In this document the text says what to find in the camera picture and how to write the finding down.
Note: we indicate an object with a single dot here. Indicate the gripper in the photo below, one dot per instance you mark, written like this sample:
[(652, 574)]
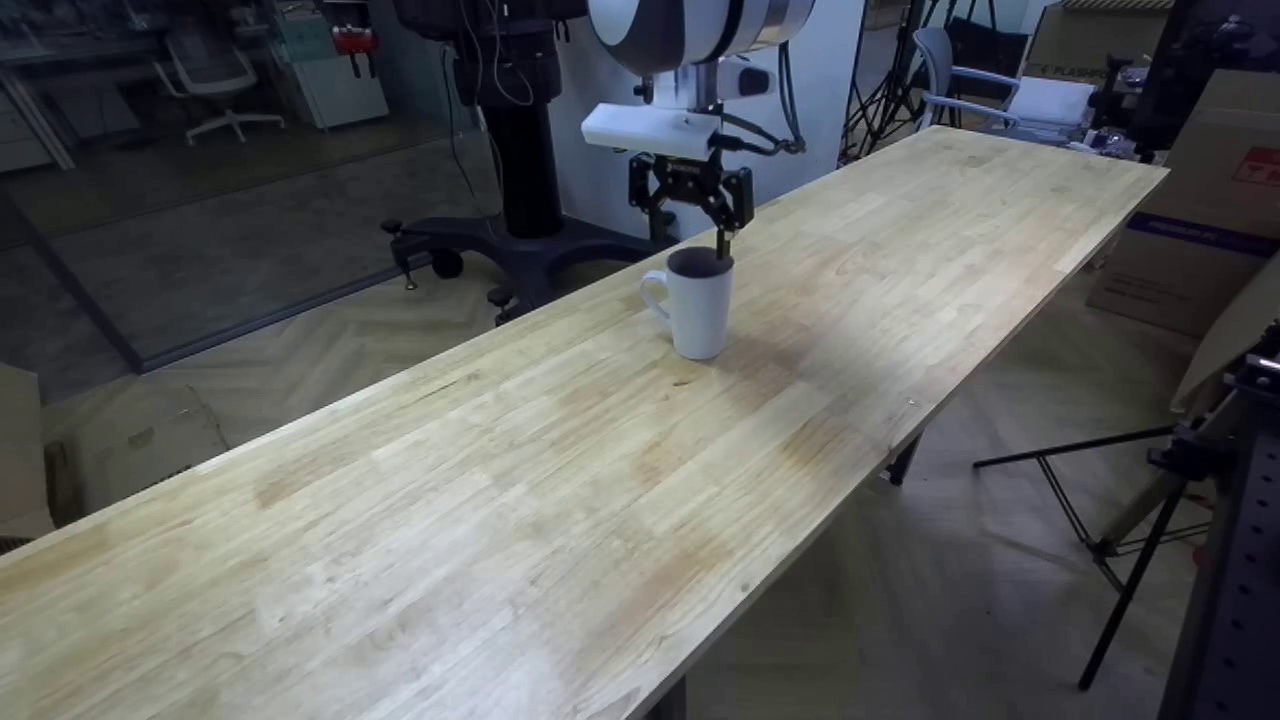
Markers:
[(688, 175)]

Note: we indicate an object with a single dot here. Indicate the white mug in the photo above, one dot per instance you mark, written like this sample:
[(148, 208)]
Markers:
[(700, 310)]

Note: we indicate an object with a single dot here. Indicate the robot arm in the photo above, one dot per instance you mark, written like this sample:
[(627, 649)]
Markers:
[(690, 30)]

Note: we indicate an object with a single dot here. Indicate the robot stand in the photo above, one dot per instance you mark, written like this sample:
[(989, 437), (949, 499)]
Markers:
[(525, 180)]

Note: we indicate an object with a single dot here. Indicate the grey armchair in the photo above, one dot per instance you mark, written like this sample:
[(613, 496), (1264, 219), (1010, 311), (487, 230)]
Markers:
[(960, 85)]

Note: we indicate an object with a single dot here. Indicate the white cabinet with red item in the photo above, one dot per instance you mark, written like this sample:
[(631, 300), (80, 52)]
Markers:
[(330, 60)]

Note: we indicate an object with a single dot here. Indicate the white office chair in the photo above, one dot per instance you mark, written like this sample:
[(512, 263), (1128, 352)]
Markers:
[(215, 75)]

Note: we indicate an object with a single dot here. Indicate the large cardboard box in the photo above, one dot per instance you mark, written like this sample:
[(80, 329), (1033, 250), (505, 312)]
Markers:
[(1190, 230)]

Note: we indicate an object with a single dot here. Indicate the leaning cardboard sheet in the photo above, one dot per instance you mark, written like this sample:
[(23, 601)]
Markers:
[(1235, 340)]

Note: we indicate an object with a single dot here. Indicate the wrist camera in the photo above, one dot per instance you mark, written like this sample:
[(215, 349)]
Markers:
[(650, 130)]

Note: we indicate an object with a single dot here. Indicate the camera on tripod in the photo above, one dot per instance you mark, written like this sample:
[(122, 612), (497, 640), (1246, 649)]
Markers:
[(1150, 500)]

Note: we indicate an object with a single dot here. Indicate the black perforated frame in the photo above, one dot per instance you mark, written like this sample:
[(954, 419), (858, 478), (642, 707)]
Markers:
[(1235, 600)]

